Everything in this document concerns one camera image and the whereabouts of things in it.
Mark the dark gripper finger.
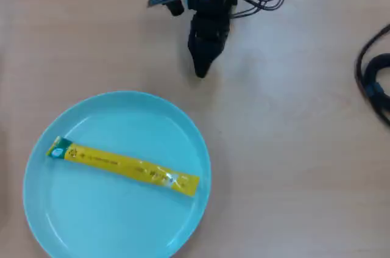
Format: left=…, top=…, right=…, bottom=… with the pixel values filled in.
left=194, top=15, right=232, bottom=68
left=186, top=34, right=216, bottom=79

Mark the yellow coffee stick packet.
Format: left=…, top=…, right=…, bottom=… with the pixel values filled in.
left=45, top=135, right=201, bottom=198

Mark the turquoise round bowl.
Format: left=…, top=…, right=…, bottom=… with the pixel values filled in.
left=23, top=90, right=213, bottom=258

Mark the black single cable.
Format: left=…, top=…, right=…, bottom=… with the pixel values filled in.
left=355, top=24, right=390, bottom=100

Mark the thick black coiled cable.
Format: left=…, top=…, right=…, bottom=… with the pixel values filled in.
left=364, top=52, right=390, bottom=132

